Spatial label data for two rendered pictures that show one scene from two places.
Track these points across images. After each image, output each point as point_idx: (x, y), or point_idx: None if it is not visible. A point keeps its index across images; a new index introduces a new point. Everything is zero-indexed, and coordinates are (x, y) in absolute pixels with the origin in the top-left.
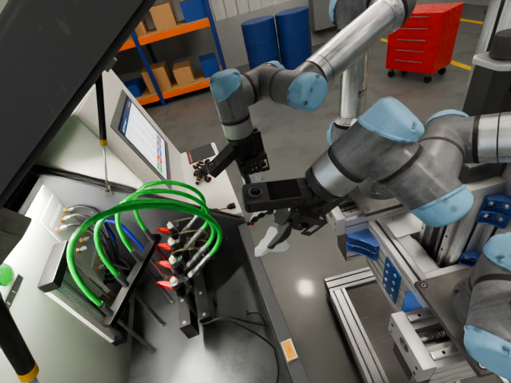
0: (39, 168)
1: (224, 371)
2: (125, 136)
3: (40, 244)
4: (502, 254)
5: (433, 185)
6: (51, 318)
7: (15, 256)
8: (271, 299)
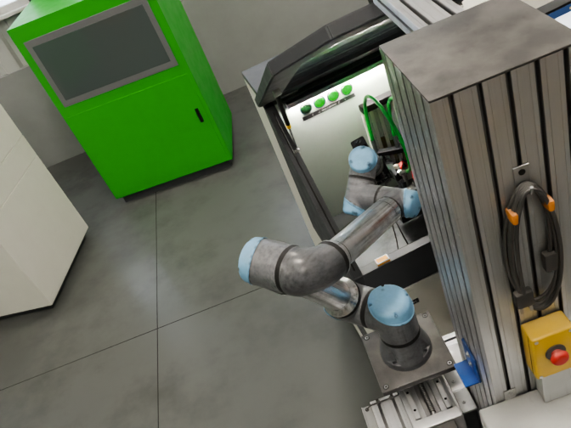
0: None
1: (381, 244)
2: None
3: (381, 85)
4: (384, 286)
5: (346, 191)
6: (353, 124)
7: (359, 83)
8: (421, 242)
